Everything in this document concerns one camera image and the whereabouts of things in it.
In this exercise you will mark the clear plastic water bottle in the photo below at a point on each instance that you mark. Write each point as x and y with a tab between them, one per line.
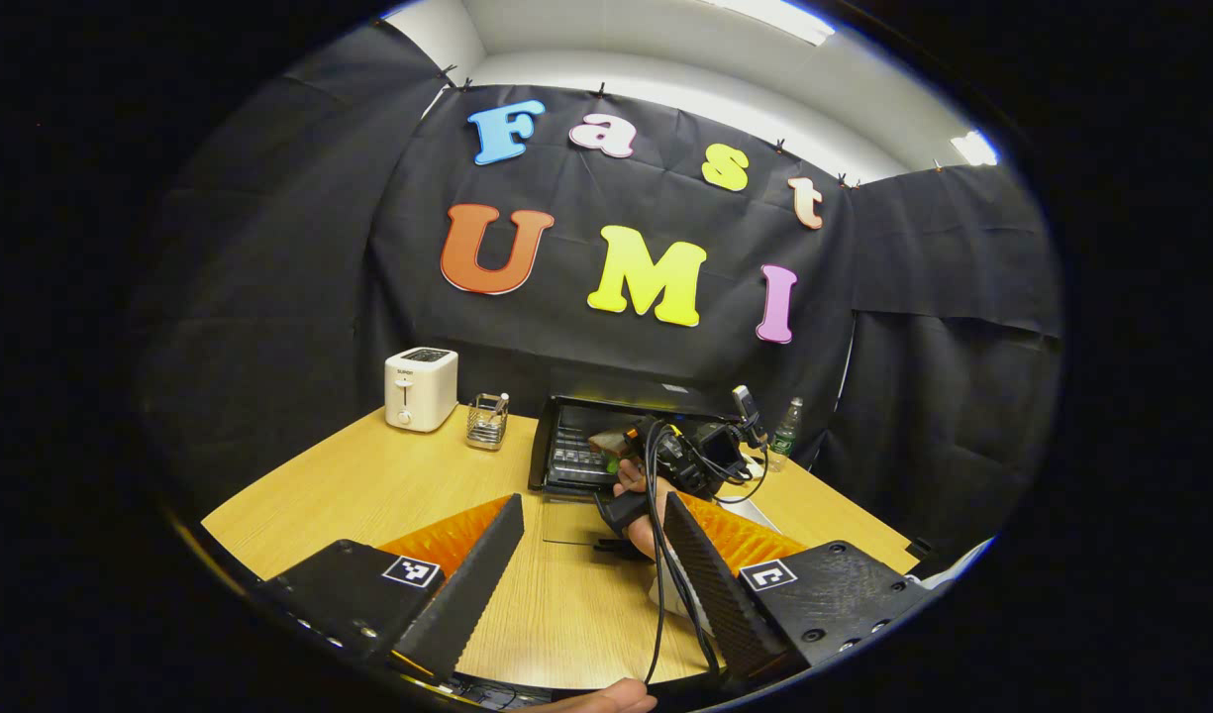
786	436

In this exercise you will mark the black backdrop cloth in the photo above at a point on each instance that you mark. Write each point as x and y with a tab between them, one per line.
566	327

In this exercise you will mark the large ceiling light panel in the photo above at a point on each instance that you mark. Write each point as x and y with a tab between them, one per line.
769	18

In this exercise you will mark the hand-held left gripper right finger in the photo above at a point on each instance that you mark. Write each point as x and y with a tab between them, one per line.
715	594

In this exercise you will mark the white toaster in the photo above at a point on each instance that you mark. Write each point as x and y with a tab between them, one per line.
420	391

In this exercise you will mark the small ceiling light panel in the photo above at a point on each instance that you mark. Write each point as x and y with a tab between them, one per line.
974	149

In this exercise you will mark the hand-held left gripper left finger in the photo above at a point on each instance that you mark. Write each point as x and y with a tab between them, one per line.
462	599

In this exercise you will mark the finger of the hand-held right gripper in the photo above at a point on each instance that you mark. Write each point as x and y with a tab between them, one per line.
638	436

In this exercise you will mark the black electric oven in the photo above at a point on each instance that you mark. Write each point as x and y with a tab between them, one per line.
571	460

